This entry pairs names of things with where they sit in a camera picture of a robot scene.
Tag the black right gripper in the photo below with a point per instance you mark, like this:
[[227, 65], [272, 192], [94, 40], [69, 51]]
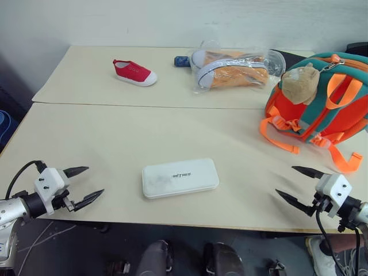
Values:
[[321, 204]]

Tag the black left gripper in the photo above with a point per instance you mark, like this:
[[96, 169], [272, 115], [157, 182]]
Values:
[[61, 201]]

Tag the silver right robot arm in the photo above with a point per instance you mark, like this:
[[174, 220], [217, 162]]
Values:
[[349, 211]]

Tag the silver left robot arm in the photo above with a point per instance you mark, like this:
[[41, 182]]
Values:
[[13, 208]]

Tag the orange and teal backpack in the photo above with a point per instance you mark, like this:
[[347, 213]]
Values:
[[339, 118]]

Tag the white rectangular case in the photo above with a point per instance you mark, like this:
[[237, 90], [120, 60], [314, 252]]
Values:
[[179, 179]]

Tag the white sneaker of person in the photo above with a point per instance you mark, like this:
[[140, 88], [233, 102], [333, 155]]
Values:
[[320, 256]]

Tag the bare leg of person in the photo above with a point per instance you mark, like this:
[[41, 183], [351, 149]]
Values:
[[348, 243]]

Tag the dark rounded shape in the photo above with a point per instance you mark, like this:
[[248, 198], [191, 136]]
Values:
[[222, 260], [153, 258]]

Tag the tan plush bear charm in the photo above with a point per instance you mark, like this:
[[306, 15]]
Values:
[[299, 84]]

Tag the red canvas child shoe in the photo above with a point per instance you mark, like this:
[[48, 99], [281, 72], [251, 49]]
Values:
[[135, 73]]

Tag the clear bag with orange shoes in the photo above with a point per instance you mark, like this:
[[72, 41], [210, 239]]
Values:
[[233, 72]]

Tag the black chair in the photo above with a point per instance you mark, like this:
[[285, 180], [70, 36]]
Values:
[[358, 47]]

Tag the small blue box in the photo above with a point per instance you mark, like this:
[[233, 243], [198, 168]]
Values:
[[181, 61]]

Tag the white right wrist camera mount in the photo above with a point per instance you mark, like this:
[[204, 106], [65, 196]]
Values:
[[335, 187]]

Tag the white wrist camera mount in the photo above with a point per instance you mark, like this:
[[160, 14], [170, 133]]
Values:
[[335, 187], [49, 181]]

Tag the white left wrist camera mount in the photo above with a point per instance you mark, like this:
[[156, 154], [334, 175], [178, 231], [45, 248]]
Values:
[[49, 181]]

